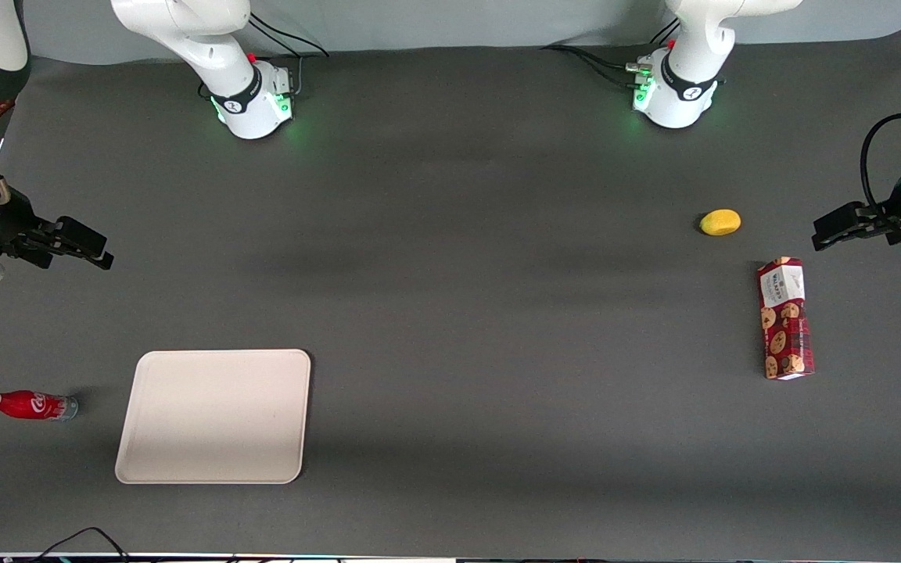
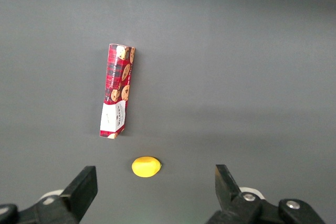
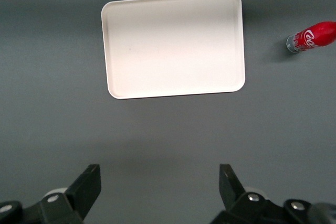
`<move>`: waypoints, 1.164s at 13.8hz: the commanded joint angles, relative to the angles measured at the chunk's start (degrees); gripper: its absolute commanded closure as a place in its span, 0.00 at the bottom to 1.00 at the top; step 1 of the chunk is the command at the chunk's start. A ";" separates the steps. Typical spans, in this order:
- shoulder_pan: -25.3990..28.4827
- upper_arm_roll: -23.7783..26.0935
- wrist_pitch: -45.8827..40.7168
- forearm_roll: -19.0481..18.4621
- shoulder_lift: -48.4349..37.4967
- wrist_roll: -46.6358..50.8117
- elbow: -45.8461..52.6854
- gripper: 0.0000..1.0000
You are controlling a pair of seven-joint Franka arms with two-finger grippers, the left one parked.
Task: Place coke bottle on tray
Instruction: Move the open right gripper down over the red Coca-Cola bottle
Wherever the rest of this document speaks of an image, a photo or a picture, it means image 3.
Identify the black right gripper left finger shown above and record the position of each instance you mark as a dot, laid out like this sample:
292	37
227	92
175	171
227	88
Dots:
83	190

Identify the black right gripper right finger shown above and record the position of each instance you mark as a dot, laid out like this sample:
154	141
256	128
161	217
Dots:
231	187

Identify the white rectangular tray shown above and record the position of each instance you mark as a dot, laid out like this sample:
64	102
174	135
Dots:
173	45

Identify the red coke bottle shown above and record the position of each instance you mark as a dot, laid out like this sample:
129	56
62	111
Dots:
312	36

